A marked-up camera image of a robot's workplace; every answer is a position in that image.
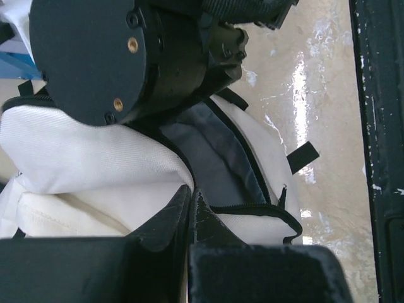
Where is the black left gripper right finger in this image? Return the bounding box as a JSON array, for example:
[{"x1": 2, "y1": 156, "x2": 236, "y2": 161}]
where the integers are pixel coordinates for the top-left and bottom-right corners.
[{"x1": 188, "y1": 191, "x2": 353, "y2": 302}]

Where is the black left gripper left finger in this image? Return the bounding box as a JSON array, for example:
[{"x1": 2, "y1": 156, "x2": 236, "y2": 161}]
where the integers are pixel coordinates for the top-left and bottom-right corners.
[{"x1": 1, "y1": 185, "x2": 192, "y2": 302}]

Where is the beige canvas backpack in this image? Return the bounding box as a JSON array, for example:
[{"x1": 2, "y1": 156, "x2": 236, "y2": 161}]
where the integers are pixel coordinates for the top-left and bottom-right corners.
[{"x1": 1, "y1": 81, "x2": 319, "y2": 245}]

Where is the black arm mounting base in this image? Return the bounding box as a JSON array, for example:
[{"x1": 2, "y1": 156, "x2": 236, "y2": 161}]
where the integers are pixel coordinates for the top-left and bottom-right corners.
[{"x1": 349, "y1": 0, "x2": 403, "y2": 302}]

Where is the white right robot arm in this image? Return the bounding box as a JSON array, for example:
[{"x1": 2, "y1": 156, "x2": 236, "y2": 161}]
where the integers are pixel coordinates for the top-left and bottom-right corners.
[{"x1": 29, "y1": 1, "x2": 295, "y2": 126}]

